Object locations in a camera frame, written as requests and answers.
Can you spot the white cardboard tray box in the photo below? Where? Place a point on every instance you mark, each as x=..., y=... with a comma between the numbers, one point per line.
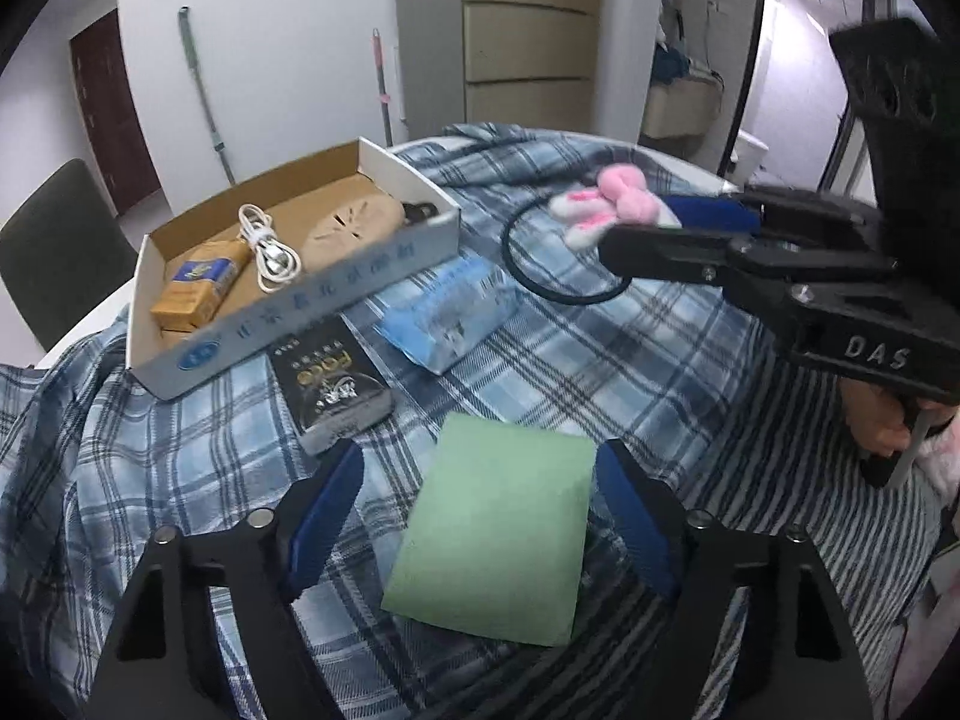
x=274, y=296

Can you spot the white pink plush toy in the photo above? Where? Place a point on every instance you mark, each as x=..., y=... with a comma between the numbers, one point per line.
x=619, y=196

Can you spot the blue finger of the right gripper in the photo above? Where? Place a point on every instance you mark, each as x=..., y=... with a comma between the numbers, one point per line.
x=735, y=210
x=698, y=257

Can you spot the dark wooden door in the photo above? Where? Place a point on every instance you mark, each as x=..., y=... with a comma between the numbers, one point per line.
x=111, y=121

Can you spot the blue plaid cloth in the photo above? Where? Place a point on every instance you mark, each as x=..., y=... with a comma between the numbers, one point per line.
x=93, y=465

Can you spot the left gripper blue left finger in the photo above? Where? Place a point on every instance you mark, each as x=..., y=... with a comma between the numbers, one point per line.
x=161, y=658

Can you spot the gold refrigerator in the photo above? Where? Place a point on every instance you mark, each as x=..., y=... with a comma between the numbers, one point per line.
x=524, y=62

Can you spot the yellow blue cigarette pack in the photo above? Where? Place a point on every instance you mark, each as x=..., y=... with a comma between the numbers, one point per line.
x=195, y=292

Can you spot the beige round soft cushion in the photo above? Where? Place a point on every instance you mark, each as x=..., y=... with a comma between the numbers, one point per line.
x=351, y=228

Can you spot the black hair band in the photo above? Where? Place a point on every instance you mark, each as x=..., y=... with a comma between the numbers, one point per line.
x=417, y=213

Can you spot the person's right hand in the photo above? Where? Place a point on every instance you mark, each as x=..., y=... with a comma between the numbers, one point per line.
x=878, y=423

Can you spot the blue tissue packet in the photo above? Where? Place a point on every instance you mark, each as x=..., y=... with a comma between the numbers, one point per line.
x=462, y=306

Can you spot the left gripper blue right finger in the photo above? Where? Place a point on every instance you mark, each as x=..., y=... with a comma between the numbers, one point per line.
x=797, y=657

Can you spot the black face mask box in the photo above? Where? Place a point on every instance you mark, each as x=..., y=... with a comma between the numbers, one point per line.
x=331, y=388

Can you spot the black office chair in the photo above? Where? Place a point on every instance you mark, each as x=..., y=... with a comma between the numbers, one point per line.
x=62, y=253

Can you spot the pink broom handle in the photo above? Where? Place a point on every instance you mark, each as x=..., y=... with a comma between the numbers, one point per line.
x=384, y=98

